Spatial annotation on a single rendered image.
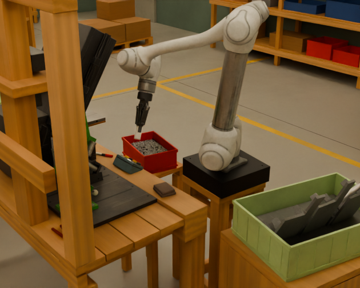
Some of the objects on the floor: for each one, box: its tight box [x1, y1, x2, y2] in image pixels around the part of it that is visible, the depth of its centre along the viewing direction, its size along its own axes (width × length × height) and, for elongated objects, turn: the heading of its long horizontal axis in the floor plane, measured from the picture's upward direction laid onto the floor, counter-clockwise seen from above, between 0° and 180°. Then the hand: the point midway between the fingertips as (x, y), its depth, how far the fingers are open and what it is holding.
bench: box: [0, 159, 205, 288], centre depth 292 cm, size 70×149×88 cm, turn 40°
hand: (138, 132), depth 261 cm, fingers closed
